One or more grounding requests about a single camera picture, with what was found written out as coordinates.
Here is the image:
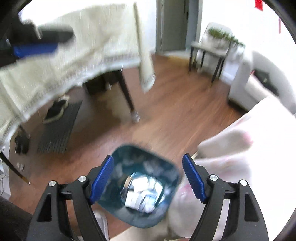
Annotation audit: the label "white paper ball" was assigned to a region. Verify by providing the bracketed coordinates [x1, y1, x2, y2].
[124, 176, 163, 213]

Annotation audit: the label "dark teal trash bin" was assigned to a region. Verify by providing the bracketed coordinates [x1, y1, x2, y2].
[97, 145, 181, 228]

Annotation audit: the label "white slipper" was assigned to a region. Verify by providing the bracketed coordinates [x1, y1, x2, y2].
[93, 210, 109, 240]

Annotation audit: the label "dark striped floor mat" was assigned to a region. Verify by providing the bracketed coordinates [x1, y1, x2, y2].
[37, 101, 82, 154]

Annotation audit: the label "black dining table leg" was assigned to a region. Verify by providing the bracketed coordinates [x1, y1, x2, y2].
[114, 70, 140, 123]

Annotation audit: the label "pink floral tablecloth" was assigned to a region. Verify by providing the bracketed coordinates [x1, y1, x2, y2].
[166, 94, 296, 241]

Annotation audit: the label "black shoe white sole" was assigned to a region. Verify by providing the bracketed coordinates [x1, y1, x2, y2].
[43, 95, 70, 124]

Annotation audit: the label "beige patterned tablecloth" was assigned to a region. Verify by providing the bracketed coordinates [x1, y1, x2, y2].
[1, 4, 156, 146]

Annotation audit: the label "grey sofa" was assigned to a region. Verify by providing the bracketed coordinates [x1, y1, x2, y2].
[228, 50, 295, 115]

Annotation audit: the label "black bag on sofa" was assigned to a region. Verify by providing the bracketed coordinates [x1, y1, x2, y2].
[253, 69, 279, 96]

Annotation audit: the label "grey chair black legs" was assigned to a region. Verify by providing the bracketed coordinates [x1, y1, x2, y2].
[188, 22, 232, 87]

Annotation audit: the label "potted green plant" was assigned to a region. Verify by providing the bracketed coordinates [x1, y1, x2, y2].
[207, 27, 245, 49]

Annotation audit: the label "grey door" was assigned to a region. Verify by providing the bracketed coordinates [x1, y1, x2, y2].
[156, 0, 203, 54]

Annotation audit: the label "red wall decoration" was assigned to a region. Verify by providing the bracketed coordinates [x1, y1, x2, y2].
[254, 0, 263, 11]

